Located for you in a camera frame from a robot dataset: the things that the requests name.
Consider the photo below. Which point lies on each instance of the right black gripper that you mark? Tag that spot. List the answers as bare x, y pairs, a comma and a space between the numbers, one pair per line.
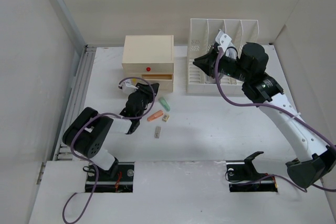
207, 63

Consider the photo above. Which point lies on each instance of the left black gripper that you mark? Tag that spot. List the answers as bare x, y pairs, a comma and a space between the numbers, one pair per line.
146, 90

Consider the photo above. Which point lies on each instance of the green translucent case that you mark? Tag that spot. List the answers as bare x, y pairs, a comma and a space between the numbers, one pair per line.
164, 104

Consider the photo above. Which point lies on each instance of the cream drawer cabinet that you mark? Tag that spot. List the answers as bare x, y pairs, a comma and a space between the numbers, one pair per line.
150, 57

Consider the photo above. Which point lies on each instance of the grey setup guide booklet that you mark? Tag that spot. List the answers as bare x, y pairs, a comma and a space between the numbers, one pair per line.
231, 52

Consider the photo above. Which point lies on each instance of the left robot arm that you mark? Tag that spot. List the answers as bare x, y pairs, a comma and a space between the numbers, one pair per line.
89, 130

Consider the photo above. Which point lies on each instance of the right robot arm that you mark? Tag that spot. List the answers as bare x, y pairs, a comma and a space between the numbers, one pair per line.
315, 153

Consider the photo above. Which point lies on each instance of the orange translucent case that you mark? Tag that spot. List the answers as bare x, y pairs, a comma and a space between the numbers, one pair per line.
154, 116

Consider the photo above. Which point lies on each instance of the white file organizer rack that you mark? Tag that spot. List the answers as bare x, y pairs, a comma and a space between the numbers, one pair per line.
201, 40

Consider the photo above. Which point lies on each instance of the small yellow eraser block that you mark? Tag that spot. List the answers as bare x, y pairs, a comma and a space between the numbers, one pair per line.
165, 117

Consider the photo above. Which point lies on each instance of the white plastic strip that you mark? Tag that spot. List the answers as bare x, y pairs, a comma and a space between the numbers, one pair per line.
157, 132

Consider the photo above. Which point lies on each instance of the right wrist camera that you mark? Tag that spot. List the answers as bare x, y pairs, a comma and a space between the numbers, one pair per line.
223, 41

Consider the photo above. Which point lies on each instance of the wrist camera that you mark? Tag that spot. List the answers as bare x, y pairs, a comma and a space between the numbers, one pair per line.
223, 41
127, 87

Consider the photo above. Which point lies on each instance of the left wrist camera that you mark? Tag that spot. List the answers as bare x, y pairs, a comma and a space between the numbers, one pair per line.
127, 87

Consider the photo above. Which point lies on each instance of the aluminium frame rail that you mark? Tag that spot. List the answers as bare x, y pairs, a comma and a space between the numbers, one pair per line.
81, 68

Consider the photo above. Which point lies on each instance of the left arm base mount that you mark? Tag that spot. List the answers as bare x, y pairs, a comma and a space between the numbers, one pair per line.
121, 182

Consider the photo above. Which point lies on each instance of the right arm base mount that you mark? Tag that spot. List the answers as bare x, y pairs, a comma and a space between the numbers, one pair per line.
242, 176

